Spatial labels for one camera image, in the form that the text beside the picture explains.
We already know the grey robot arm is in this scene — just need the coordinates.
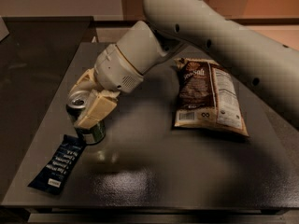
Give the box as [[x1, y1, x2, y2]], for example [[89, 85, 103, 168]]
[[71, 0, 299, 129]]

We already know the blue rxbar blueberry wrapper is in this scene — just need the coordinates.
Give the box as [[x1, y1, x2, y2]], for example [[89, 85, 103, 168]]
[[28, 134, 86, 195]]

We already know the brown sea salt chip bag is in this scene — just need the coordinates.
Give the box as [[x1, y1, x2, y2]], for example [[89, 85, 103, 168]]
[[174, 58, 249, 137]]

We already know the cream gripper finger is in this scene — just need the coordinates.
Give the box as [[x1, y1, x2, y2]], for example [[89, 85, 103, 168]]
[[74, 90, 120, 130], [68, 68, 102, 95]]

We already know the green soda can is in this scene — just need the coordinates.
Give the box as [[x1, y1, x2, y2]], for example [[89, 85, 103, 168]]
[[65, 90, 107, 146]]

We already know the white paper sheet corner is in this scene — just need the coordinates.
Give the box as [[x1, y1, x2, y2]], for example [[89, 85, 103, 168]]
[[0, 17, 9, 42]]

